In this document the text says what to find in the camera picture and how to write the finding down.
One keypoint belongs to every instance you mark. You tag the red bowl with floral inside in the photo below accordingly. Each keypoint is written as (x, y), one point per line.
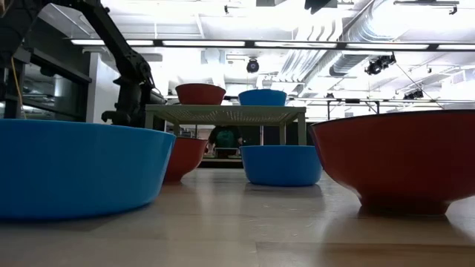
(401, 159)
(200, 94)
(185, 157)

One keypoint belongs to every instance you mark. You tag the blue plastic mini bowl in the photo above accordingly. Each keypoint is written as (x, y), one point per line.
(262, 98)
(74, 170)
(281, 167)

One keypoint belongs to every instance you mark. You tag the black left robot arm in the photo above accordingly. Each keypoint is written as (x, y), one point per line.
(124, 61)

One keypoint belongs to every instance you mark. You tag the black round ceiling speaker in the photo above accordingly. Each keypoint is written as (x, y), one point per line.
(252, 66)

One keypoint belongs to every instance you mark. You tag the black track spotlight cluster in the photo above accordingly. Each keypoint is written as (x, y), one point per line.
(413, 94)
(380, 64)

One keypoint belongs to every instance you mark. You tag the green perforated metal shelf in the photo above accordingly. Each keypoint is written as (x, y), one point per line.
(226, 115)

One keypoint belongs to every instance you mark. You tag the person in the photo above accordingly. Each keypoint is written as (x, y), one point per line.
(224, 139)

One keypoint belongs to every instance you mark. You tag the silver ribbed ventilation duct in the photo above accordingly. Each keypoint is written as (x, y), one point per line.
(349, 63)

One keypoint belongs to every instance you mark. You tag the long ceiling light rail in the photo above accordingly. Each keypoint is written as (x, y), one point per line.
(204, 43)

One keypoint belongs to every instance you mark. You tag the black background rig frame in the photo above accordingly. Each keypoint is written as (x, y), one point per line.
(352, 100)

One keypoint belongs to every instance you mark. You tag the black aluminium table frame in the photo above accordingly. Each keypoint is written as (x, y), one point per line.
(222, 163)

